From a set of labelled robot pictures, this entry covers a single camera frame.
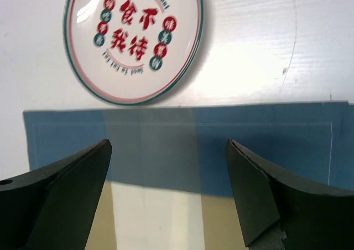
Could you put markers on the white plate red lettering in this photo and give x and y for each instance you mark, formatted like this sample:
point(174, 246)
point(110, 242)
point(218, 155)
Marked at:
point(128, 52)

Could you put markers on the blue beige checked placemat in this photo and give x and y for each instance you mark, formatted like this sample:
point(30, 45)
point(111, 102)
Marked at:
point(167, 186)

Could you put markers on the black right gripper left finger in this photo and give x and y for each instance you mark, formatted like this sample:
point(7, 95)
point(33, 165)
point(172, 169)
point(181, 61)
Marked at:
point(53, 207)

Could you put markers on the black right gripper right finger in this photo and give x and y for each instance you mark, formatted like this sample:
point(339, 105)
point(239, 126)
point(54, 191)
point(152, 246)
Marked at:
point(280, 210)

